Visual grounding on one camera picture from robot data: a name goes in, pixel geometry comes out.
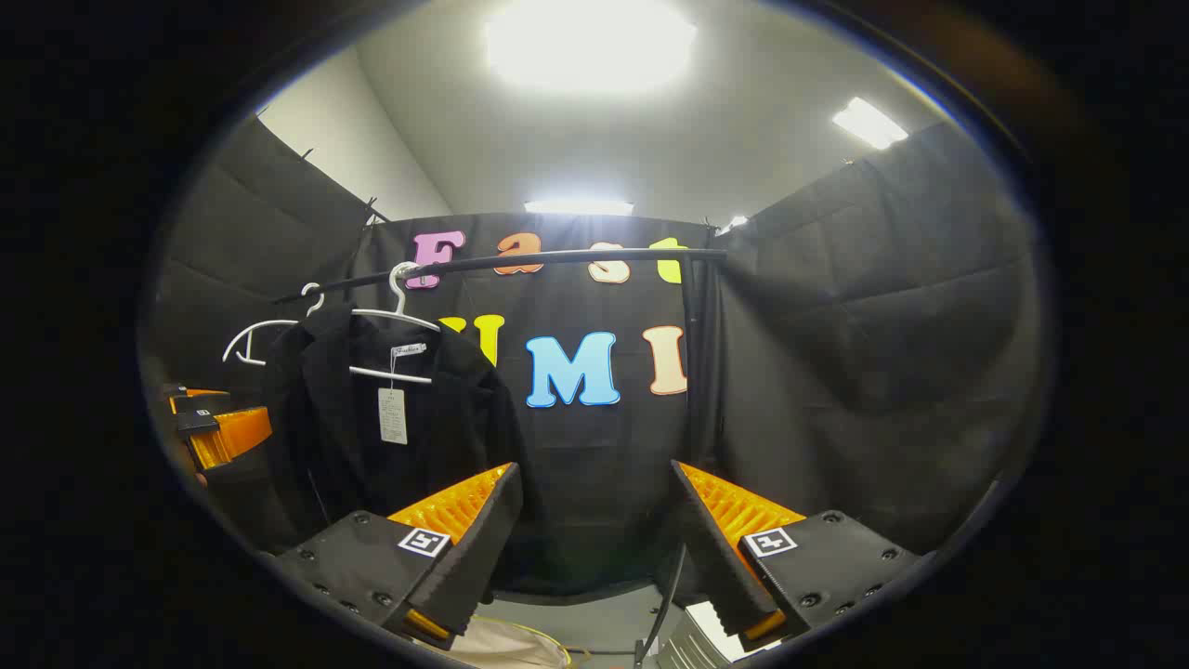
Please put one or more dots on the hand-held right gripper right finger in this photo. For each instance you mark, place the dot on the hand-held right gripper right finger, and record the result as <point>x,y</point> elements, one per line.
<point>711,557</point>

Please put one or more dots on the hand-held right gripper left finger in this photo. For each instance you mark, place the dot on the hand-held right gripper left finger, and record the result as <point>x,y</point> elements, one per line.
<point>474,557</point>

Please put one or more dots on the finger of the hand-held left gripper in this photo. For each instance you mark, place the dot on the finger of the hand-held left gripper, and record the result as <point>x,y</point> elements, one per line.
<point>228,435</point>
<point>200,401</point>

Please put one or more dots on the beige laundry hamper yellow rim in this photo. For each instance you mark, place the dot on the beige laundry hamper yellow rim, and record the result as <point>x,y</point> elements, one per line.
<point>506,646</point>

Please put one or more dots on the black knit garment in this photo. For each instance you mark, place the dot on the black knit garment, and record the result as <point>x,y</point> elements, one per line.
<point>325,437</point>

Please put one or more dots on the white plastic hanger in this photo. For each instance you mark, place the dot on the white plastic hanger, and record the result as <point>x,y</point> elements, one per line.
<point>401,316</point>
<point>255,329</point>

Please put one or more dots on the black metal clothes rack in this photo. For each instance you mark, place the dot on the black metal clothes rack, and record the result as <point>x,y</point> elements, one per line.
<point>576,258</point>

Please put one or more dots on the white slatted object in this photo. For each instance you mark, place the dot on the white slatted object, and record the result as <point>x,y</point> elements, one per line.
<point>711,636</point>

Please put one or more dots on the black backdrop cloth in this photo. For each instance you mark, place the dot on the black backdrop cloth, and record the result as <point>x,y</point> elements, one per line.
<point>882,325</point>

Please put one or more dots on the small ceiling light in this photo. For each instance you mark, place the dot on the small ceiling light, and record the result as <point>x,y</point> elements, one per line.
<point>734,223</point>

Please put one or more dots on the rectangular ceiling light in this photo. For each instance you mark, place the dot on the rectangular ceiling light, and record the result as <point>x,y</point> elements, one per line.
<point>578,206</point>
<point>868,123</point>

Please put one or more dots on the large ceiling light panel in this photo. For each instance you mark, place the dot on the large ceiling light panel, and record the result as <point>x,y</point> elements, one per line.
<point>590,42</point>

